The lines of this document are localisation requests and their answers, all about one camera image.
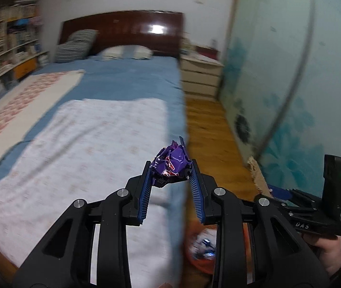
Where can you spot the white pillow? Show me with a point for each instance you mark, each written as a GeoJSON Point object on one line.
{"type": "Point", "coordinates": [125, 52]}

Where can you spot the orange plastic basket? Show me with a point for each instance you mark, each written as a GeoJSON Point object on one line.
{"type": "Point", "coordinates": [200, 264]}

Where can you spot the cream nightstand with drawers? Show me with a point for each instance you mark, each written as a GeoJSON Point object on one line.
{"type": "Point", "coordinates": [200, 75]}

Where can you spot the blue bed sheet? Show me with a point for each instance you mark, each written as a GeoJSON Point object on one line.
{"type": "Point", "coordinates": [128, 78]}

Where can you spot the purple wrapper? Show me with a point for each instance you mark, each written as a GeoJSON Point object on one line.
{"type": "Point", "coordinates": [173, 162]}

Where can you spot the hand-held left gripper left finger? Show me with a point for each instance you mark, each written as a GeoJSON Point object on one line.
{"type": "Point", "coordinates": [146, 192]}

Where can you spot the white bookshelf with books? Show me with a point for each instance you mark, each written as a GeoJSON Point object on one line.
{"type": "Point", "coordinates": [8, 36]}

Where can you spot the person's right hand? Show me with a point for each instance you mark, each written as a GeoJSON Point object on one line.
{"type": "Point", "coordinates": [328, 255]}

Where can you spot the flower-print sliding wardrobe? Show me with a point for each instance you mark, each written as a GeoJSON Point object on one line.
{"type": "Point", "coordinates": [293, 66]}

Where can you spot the torn cardboard piece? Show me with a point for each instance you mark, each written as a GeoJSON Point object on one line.
{"type": "Point", "coordinates": [257, 177]}

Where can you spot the dark wooden bed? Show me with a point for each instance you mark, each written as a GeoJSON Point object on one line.
{"type": "Point", "coordinates": [128, 30]}

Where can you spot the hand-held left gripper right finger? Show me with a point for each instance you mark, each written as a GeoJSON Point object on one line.
{"type": "Point", "coordinates": [196, 193]}

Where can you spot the cream blanket with red pattern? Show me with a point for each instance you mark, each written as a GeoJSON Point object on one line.
{"type": "Point", "coordinates": [23, 102]}

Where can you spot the white patterned blanket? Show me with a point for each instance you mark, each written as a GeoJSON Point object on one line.
{"type": "Point", "coordinates": [83, 162]}

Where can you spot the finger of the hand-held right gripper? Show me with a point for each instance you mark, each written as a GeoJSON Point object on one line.
{"type": "Point", "coordinates": [281, 192]}

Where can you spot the striped grey pillow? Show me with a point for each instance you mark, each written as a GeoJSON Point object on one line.
{"type": "Point", "coordinates": [74, 46]}

